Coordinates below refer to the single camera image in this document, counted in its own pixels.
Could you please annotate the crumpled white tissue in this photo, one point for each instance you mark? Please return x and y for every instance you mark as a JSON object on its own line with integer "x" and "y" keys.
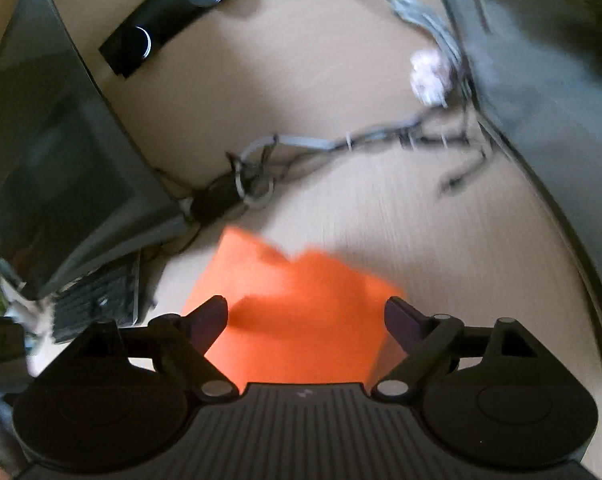
{"x": 431, "y": 77}

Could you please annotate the black keyboard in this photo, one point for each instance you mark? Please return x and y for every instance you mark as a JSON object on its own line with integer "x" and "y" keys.
{"x": 96, "y": 300}

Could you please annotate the black speaker on legs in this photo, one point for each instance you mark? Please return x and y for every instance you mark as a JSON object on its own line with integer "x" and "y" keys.
{"x": 1, "y": 350}

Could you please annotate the orange garment with green collar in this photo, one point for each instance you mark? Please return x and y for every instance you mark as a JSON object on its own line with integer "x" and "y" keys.
{"x": 301, "y": 310}

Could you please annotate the computer tower with glass panel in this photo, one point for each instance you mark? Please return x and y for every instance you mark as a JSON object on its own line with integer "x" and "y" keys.
{"x": 546, "y": 85}

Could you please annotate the black curved monitor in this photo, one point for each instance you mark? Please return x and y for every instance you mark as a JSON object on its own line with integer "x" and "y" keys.
{"x": 61, "y": 160}

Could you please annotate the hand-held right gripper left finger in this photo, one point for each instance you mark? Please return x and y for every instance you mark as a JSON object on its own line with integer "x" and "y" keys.
{"x": 208, "y": 317}

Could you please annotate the black power strip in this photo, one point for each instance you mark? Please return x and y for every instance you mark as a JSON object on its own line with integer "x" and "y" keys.
{"x": 181, "y": 5}

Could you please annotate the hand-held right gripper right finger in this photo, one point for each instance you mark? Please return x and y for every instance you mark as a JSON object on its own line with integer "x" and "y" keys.
{"x": 403, "y": 320}

